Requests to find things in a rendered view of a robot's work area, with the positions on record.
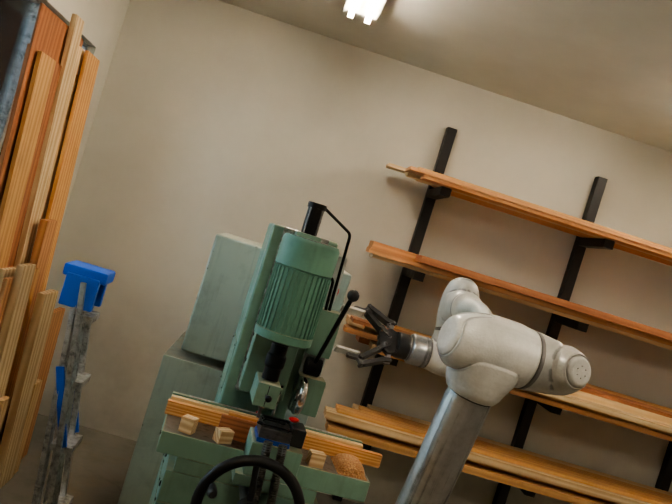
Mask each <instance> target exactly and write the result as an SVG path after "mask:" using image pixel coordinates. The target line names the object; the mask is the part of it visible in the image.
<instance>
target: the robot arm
mask: <svg viewBox="0 0 672 504"><path fill-rule="evenodd" d="M347 313H350V314H353V315H356V316H359V317H363V315H364V317H365V318H366V319H367V320H368V321H369V323H370V324H371V325H372V326H373V327H374V328H375V330H376V332H377V333H378V336H377V340H378V341H377V344H376V345H377V347H375V348H372V349H370V350H368V351H366V352H364V353H360V351H358V350H354V349H351V348H347V347H344V346H340V345H336V346H335V348H334V349H333V351H334V352H338V353H341V354H345V355H346V357H347V358H350V359H354V360H356V361H357V363H358V365H357V366H358V368H362V367H368V366H374V365H380V364H383V365H389V364H390V363H391V361H392V359H391V356H393V357H395V358H398V359H402V360H404V361H405V363H407V364H410V365H414V366H417V367H419V368H424V369H426V370H428V371H429V372H431V373H433V374H435V375H438V376H442V377H445V378H446V384H447V385H448V387H447V388H446V391H445V393H444V395H443V397H442V399H441V402H440V404H439V406H438V408H437V411H436V413H435V415H434V417H433V420H432V422H431V424H430V426H429V428H428V431H427V433H426V435H425V437H424V440H423V442H422V444H421V447H420V450H419V452H418V454H417V456H416V459H415V461H414V463H413V465H412V467H411V470H410V472H409V474H408V476H407V479H406V481H405V483H404V485H403V487H402V490H401V492H400V494H399V496H398V499H397V501H396V503H395V504H446V503H447V501H448V499H449V497H450V495H451V493H452V490H453V488H454V486H455V484H456V482H457V480H458V477H459V475H460V473H461V471H462V469H463V467H464V464H465V462H466V460H467V458H468V456H469V454H470V452H471V449H472V447H473V445H474V443H475V441H476V439H477V436H478V434H479V432H480V430H481V428H482V426H483V423H484V421H485V419H486V417H487V415H488V413H489V410H490V408H491V406H494V405H496V404H497V403H499V402H500V401H501V400H502V398H503V397H505V396H506V395H507V394H508V393H509V392H510V391H511V390H512V389H513V388H517V389H521V390H525V391H530V392H537V393H544V394H550V395H560V396H565V395H570V394H573V393H575V392H577V391H579V390H581V389H582V388H584V387H585V386H586V384H587V382H588V381H589V379H590V377H591V367H590V363H589V360H588V359H587V357H586V356H585V355H584V354H583V353H581V352H580V351H579V350H577V349H576V348H574V347H572V346H567V345H563V344H562V343H561V342H559V341H557V340H555V339H553V338H551V337H549V336H547V335H545V334H542V333H540V332H538V331H535V330H533V329H530V328H528V327H526V326H525V325H523V324H521V323H518V322H515V321H512V320H509V319H506V318H503V317H500V316H496V315H493V314H492V312H491V311H490V309H489V308H488V307H487V306H486V305H485V304H484V303H483V302H482V301H481V300H480V298H479V290H478V287H477V285H476V284H475V283H474V281H472V280H471V279H468V278H463V277H459V278H455V279H454V280H451V281H450V282H449V284H448V285H447V287H446V288H445V290H444V292H443V295H442V298H441V301H440V304H439V308H438V312H437V317H436V326H435V330H434V333H433V335H432V337H431V338H429V337H424V336H421V335H418V334H412V335H409V334H406V333H402V332H396V331H394V330H393V329H394V325H395V324H396V322H395V321H394V320H391V319H389V318H388V317H387V316H385V315H384V314H383V313H382V312H380V311H379V310H378V309H376V308H375V307H374V306H373V305H371V304H368V305H367V307H366V308H362V307H359V306H354V307H352V306H350V307H349V309H348V311H347ZM378 320H379V321H380V322H381V323H382V324H384V325H385V326H387V328H389V329H387V328H386V327H385V326H384V325H382V324H381V323H380V322H379V321H378ZM381 330H382V331H381ZM380 352H383V353H384V354H385V355H386V356H384V357H378V358H373V359H367V360H364V359H366V358H368V357H370V356H372V355H375V354H378V353H380Z"/></svg>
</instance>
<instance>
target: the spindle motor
mask: <svg viewBox="0 0 672 504"><path fill-rule="evenodd" d="M339 254H340V252H339V249H338V248H335V247H332V246H329V245H326V244H323V243H320V242H317V241H313V240H310V239H307V238H304V237H300V236H297V235H294V234H290V233H285V234H284V235H283V237H282V241H281V244H280V247H279V250H278V254H277V257H276V260H275V261H276V262H275V264H274V267H273V270H272V273H271V277H270V280H269V283H268V286H267V290H266V293H265V296H264V299H263V302H262V306H261V309H260V312H259V315H258V319H257V323H256V325H255V328H254V332H256V333H257V334H259V335H260V336H262V337H263V338H266V339H268V340H270V341H273V342H276V343H279V344H282V345H286V346H289V347H294V348H310V347H311V344H312V341H313V338H314V335H315V331H316V328H317V325H318V322H319V319H320V315H321V312H322V309H323V306H324V302H325V299H326V296H327V293H328V290H329V286H330V283H331V278H332V277H333V274H334V270H335V267H336V264H337V261H338V258H339Z"/></svg>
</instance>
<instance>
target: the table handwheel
mask: <svg viewBox="0 0 672 504"><path fill-rule="evenodd" d="M246 466H253V470H252V476H251V481H250V486H249V487H246V486H242V485H239V496H240V500H239V501H238V503H237V504H259V503H258V502H257V500H255V499H254V495H255V488H256V482H257V478H258V473H259V468H260V467H261V468H265V469H267V470H270V471H272V472H274V473H275V474H277V475H278V476H279V477H281V478H282V479H283V480H284V482H285V483H286V484H287V486H288V487H289V489H290V491H291V494H292V496H293V500H294V504H305V499H304V495H303V491H302V488H301V486H300V484H299V482H298V480H297V479H296V477H295V476H294V475H293V473H292V472H291V471H290V470H289V469H288V468H286V467H285V466H284V465H283V464H281V463H279V462H278V461H276V460H274V459H271V458H268V457H265V456H260V455H241V456H236V457H232V458H229V459H227V460H225V461H223V462H221V463H219V464H217V465H216V466H214V467H213V468H212V469H211V470H209V471H208V472H207V473H206V474H205V475H204V477H203V478H202V479H201V480H200V482H199V483H198V485H197V486H196V488H195V490H194V493H193V495H192V498H191V502H190V504H202V501H203V498H204V496H205V494H206V492H207V490H208V487H209V485H210V483H213V482H214V481H215V480H216V479H217V478H219V477H220V476H221V475H223V474H224V473H226V472H228V471H230V470H233V469H236V468H239V467H246Z"/></svg>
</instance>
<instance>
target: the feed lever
mask: <svg viewBox="0 0 672 504"><path fill-rule="evenodd" d="M347 298H348V301H347V303H346V305H345V306H344V308H343V310H342V312H341V313H340V315H339V317H338V319H337V320H336V322H335V324H334V326H333V327H332V329H331V331H330V333H329V335H328V336H327V338H326V340H325V342H324V343H323V345H322V347H321V349H320V350H319V352H318V354H317V356H316V357H312V356H307V358H306V360H305V363H304V366H303V374H306V375H309V376H313V377H319V375H320V373H321V370H322V366H323V360H322V359H320V358H321V356H322V354H323V353H324V351H325V349H326V347H327V346H328V344H329V342H330V340H331V339H332V337H333V335H334V333H335V332H336V330H337V328H338V326H339V325H340V323H341V321H342V320H343V318H344V316H345V314H346V313H347V311H348V309H349V307H350V306H351V304H352V302H356V301H357V300H358V299H359V292H358V291H357V290H350V291H349V292H348V294H347Z"/></svg>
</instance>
